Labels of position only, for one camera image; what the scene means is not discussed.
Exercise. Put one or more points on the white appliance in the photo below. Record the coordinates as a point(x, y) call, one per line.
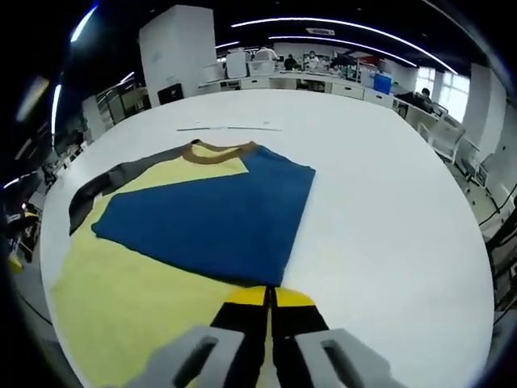
point(236, 64)

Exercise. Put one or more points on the white bench with drawers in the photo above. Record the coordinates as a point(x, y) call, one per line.
point(343, 87)

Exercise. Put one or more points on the white square pillar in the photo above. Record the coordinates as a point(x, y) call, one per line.
point(177, 56)
point(484, 101)

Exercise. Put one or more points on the white storage box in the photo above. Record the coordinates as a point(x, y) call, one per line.
point(260, 68)

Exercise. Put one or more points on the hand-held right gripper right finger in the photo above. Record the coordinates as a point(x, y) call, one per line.
point(299, 343)

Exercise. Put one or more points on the black tripod stand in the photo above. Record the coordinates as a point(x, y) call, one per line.
point(503, 258)

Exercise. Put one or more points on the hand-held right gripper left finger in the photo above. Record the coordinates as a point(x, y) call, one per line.
point(238, 343)

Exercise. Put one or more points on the blue storage box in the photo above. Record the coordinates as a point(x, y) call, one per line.
point(383, 83)

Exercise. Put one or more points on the white office chair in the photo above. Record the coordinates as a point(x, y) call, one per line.
point(444, 137)

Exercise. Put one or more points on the yellow and blue garment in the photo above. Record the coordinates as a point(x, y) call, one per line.
point(202, 210)

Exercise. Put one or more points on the black box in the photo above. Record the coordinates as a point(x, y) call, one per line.
point(171, 94)

